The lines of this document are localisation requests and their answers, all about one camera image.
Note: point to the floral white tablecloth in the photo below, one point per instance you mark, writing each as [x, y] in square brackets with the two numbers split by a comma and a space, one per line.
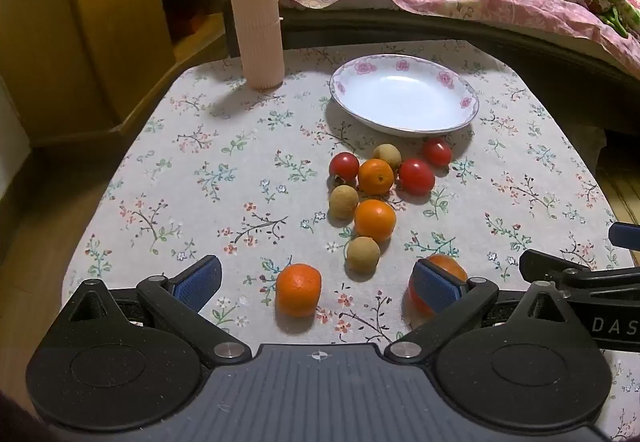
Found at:
[200, 147]

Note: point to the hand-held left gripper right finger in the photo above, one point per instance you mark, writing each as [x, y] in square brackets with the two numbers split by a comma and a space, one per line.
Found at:
[437, 287]

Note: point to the wooden cabinet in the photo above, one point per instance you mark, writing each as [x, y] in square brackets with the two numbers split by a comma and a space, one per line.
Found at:
[100, 22]

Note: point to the small red tomato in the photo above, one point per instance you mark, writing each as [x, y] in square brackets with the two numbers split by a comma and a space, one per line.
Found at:
[416, 177]
[437, 151]
[344, 164]

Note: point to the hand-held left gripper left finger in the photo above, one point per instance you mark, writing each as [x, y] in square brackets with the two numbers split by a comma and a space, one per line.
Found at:
[197, 284]

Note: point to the tan longan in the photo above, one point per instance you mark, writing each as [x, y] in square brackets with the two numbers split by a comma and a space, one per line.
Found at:
[387, 154]
[343, 202]
[363, 254]

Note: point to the pink ribbed cylinder container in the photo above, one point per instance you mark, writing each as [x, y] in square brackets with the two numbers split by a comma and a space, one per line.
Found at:
[257, 22]

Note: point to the dark bed frame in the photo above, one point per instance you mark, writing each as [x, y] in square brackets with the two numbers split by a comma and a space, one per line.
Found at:
[450, 34]

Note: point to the large red tomato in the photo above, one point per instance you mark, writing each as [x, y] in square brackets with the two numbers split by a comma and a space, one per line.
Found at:
[452, 267]

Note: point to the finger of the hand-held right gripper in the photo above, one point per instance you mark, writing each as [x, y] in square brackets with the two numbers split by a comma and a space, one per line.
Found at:
[625, 234]
[555, 264]

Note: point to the white plate with pink flowers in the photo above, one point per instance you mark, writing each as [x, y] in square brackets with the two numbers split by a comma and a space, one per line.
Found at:
[400, 92]

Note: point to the small orange mandarin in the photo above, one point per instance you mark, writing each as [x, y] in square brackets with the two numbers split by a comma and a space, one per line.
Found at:
[376, 177]
[375, 220]
[298, 290]

